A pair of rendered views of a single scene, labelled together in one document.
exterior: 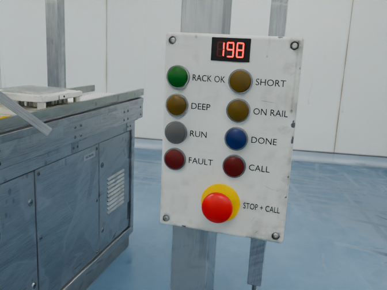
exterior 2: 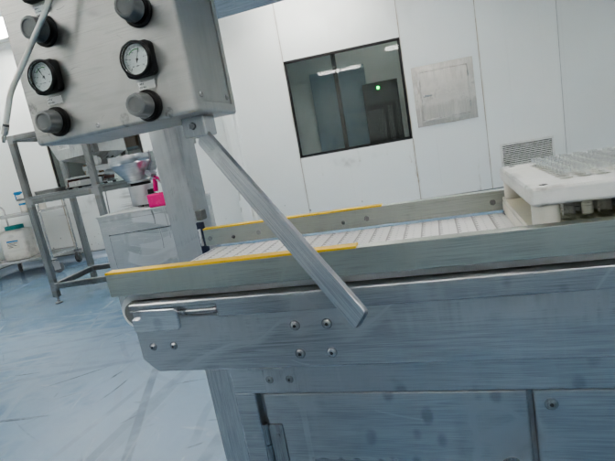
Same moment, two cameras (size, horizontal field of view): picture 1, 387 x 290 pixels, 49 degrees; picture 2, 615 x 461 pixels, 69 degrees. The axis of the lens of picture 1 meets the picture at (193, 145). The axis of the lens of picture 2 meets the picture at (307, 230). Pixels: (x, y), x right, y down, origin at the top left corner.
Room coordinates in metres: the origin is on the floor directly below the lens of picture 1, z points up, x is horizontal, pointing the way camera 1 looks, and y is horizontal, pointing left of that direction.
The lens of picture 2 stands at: (1.14, 0.03, 0.97)
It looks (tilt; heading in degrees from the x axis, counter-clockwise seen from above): 10 degrees down; 92
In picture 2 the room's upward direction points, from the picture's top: 10 degrees counter-clockwise
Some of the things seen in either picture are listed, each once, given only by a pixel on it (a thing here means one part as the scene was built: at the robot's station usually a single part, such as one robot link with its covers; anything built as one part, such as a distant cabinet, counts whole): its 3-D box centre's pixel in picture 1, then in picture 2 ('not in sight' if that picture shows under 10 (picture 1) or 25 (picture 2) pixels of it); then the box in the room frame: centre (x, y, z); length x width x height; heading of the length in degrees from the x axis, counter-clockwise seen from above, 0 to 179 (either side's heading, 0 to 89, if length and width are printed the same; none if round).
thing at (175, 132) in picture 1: (175, 132); not in sight; (0.54, 0.02, 0.96); 0.03 x 0.01 x 0.03; 75
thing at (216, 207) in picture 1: (219, 203); not in sight; (0.52, -0.04, 0.87); 0.04 x 0.04 x 0.04; 75
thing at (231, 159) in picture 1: (234, 166); not in sight; (0.52, -0.05, 0.92); 0.03 x 0.01 x 0.03; 75
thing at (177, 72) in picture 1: (177, 76); not in sight; (0.54, 0.02, 1.03); 0.03 x 0.01 x 0.03; 75
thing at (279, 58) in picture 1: (229, 135); not in sight; (0.56, -0.05, 0.96); 0.17 x 0.06 x 0.26; 75
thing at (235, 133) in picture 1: (235, 138); not in sight; (0.52, -0.05, 0.96); 0.03 x 0.01 x 0.03; 75
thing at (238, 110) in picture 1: (238, 110); not in sight; (0.52, -0.05, 0.99); 0.03 x 0.01 x 0.03; 75
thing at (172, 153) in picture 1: (174, 159); not in sight; (0.54, 0.02, 0.92); 0.03 x 0.01 x 0.03; 75
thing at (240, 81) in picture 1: (239, 81); not in sight; (0.52, -0.05, 1.03); 0.03 x 0.01 x 0.03; 75
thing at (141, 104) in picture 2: not in sight; (141, 101); (0.98, 0.53, 1.05); 0.03 x 0.03 x 0.04; 75
